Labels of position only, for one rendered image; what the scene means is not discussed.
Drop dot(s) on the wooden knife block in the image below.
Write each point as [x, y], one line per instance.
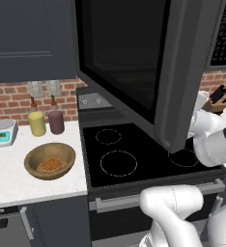
[218, 99]

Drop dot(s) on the dark grey base cupboard door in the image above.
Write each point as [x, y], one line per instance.
[63, 225]

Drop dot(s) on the dark grey wall cupboard door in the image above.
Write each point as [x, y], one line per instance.
[28, 38]

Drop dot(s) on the yellow cylinder jar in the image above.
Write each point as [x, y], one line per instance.
[37, 124]

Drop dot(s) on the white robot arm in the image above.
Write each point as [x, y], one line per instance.
[169, 209]

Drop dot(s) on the black electric range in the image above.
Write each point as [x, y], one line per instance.
[118, 175]

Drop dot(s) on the maroon cylinder jar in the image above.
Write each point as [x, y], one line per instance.
[56, 122]

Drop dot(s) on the black microwave door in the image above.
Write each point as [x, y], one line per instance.
[124, 48]

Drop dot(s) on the brown glass bottle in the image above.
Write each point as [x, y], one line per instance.
[53, 103]
[33, 105]

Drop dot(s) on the grey wall socket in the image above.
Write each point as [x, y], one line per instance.
[36, 89]
[54, 88]

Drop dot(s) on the wooden bowl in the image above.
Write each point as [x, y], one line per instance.
[33, 160]

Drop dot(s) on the grey kitchen scale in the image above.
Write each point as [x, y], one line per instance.
[3, 132]

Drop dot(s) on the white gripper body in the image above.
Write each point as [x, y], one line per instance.
[202, 101]

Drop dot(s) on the round brown waffle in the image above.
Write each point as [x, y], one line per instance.
[49, 164]

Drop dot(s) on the black oven door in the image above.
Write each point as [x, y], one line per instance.
[118, 223]

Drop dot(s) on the silver range knob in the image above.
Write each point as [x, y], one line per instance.
[84, 102]
[98, 101]

